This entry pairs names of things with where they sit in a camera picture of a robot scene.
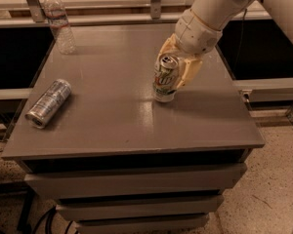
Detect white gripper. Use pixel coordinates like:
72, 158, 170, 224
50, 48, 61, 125
157, 9, 223, 89

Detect green white 7up can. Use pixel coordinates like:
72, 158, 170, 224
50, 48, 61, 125
153, 54, 179, 102

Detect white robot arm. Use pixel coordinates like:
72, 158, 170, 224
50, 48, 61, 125
161, 0, 293, 234

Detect silver redbull can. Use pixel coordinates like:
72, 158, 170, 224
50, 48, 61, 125
25, 79, 71, 129

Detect grey drawer cabinet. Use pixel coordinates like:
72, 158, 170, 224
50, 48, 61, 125
1, 22, 267, 234

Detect clear plastic water bottle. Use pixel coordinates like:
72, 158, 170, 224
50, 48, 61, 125
43, 0, 76, 55

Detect top grey drawer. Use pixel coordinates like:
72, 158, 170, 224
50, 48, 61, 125
25, 163, 247, 199

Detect grey drawer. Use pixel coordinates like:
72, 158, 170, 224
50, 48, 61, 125
57, 195, 224, 221
25, 163, 247, 199
75, 214, 209, 234

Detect middle grey drawer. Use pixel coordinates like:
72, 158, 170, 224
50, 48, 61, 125
57, 195, 224, 221

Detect bottom grey drawer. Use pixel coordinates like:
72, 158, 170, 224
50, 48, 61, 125
75, 214, 209, 234

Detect metal window frame rail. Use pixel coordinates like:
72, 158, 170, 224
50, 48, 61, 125
0, 0, 293, 29

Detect black cables on floor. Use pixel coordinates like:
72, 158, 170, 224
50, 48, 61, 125
0, 205, 77, 234

